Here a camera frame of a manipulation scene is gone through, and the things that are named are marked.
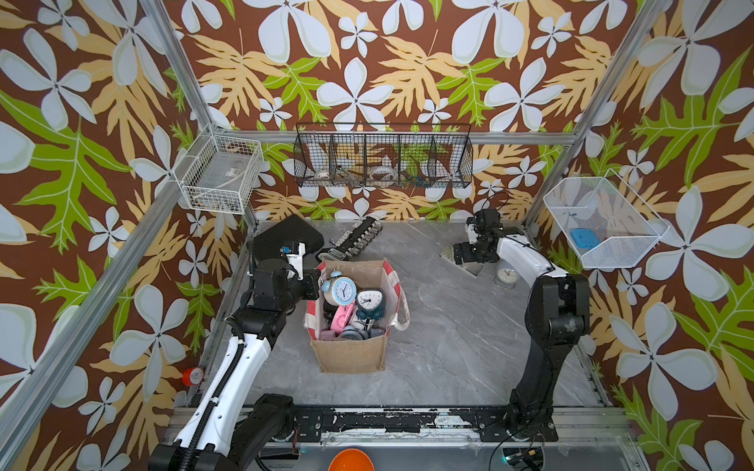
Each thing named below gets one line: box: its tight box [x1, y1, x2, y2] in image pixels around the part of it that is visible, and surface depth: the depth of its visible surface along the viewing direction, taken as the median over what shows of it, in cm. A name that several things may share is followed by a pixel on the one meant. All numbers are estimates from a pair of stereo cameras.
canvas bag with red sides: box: [304, 259, 411, 374], surface depth 75 cm
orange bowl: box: [327, 448, 376, 471], surface depth 67 cm
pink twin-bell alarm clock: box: [330, 300, 357, 337], surface depth 84 cm
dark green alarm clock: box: [356, 287, 385, 320], surface depth 86 cm
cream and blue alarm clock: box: [336, 326, 367, 341], surface depth 82 cm
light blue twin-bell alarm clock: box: [321, 269, 358, 307], surface depth 84 cm
